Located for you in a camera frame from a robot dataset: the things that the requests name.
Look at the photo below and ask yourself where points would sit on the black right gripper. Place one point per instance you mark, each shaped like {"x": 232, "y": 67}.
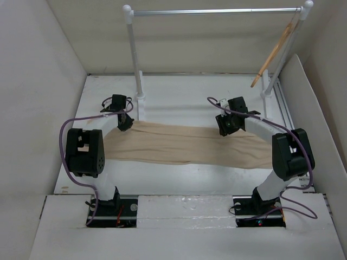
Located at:
{"x": 223, "y": 130}

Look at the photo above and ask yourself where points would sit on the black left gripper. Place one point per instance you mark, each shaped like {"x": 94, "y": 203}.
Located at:
{"x": 127, "y": 125}

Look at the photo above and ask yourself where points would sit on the beige trousers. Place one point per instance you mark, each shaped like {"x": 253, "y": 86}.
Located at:
{"x": 181, "y": 145}

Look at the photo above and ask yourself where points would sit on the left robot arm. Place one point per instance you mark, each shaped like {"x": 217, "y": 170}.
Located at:
{"x": 82, "y": 148}

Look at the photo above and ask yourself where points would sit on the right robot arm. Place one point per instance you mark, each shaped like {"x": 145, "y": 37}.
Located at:
{"x": 292, "y": 155}

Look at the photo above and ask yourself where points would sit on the wooden clothes hanger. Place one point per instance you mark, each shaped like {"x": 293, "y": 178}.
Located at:
{"x": 282, "y": 40}

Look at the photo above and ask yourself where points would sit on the white clothes rack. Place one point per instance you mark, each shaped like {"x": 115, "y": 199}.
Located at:
{"x": 267, "y": 82}

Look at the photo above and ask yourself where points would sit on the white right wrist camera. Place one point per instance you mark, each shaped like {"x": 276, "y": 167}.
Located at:
{"x": 223, "y": 103}

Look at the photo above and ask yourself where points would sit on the aluminium rail right side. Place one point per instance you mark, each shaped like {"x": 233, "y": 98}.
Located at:
{"x": 283, "y": 107}

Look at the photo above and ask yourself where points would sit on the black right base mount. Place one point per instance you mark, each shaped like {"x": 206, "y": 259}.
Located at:
{"x": 250, "y": 216}

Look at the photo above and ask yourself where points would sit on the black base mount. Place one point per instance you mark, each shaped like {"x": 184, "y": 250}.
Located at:
{"x": 250, "y": 216}
{"x": 124, "y": 215}

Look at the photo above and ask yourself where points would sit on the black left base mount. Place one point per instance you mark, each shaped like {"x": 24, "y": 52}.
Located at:
{"x": 124, "y": 215}

